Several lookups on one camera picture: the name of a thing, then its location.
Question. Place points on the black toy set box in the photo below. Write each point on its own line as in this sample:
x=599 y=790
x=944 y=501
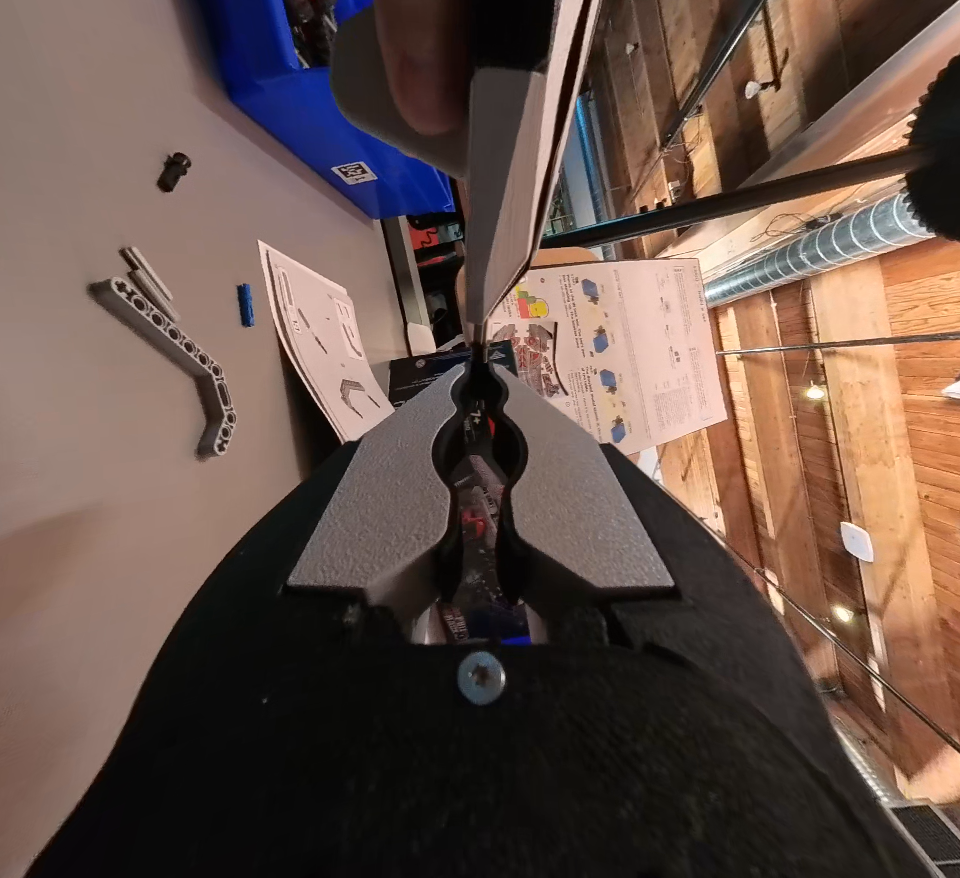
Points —
x=420 y=383

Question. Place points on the small black pin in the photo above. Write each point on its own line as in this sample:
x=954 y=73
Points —
x=174 y=172

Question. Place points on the printed instruction poster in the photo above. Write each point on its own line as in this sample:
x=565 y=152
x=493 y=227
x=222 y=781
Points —
x=652 y=353

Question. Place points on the black pole with knob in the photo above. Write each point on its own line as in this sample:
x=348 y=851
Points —
x=750 y=197

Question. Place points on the white wall access point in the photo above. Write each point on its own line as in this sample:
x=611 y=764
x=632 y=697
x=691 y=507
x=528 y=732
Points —
x=856 y=541

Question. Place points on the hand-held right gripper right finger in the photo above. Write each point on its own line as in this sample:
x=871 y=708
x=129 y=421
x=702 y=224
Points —
x=585 y=518

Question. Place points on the open instruction booklet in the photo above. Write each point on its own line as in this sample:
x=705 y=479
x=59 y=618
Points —
x=322 y=346

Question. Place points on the wooden board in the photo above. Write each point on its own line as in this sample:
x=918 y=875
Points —
x=570 y=254

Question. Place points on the short grey axle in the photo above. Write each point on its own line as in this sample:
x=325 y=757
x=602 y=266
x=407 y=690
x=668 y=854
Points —
x=159 y=299

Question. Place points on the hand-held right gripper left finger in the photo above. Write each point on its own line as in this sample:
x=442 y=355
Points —
x=375 y=511

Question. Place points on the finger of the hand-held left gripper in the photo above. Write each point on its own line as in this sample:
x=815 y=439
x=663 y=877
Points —
x=517 y=166
x=577 y=76

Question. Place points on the blue storage bin with tag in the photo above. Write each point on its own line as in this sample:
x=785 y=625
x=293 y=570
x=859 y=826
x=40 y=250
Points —
x=247 y=31

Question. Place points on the silver ventilation duct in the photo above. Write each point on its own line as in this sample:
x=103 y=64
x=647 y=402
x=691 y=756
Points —
x=810 y=248

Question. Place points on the blue pin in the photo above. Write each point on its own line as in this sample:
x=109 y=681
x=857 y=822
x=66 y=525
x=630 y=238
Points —
x=245 y=304

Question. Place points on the grey desk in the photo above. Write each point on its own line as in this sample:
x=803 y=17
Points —
x=112 y=518

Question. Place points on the grey metal rail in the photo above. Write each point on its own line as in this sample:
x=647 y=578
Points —
x=412 y=278

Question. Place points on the grey bent beam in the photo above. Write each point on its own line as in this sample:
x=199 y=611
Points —
x=161 y=327

